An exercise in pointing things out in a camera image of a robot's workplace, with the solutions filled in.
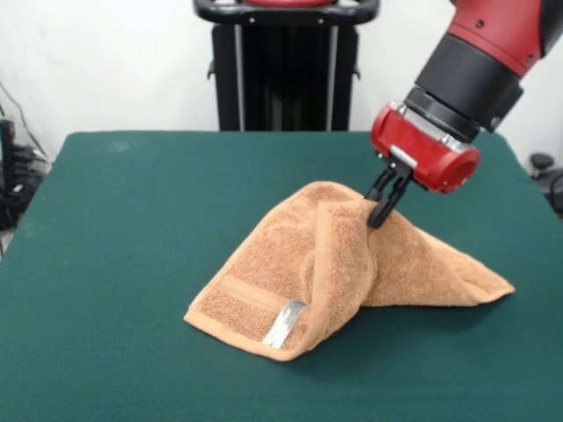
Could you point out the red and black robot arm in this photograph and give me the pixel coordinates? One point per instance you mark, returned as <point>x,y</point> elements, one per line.
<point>484,26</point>

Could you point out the black office chair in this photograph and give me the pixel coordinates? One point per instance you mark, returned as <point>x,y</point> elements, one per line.
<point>547,176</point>

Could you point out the tan terry towel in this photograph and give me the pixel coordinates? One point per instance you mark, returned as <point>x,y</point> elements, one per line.
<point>272,264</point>

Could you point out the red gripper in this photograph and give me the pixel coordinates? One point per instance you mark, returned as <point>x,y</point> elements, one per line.
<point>422,158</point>

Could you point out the dark green table cloth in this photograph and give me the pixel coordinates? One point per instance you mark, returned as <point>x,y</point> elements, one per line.
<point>132,264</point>

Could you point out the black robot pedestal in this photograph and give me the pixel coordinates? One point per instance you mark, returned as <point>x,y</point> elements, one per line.
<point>286,88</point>

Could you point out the black equipment box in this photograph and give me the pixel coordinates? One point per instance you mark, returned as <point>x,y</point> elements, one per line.
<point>8,149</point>

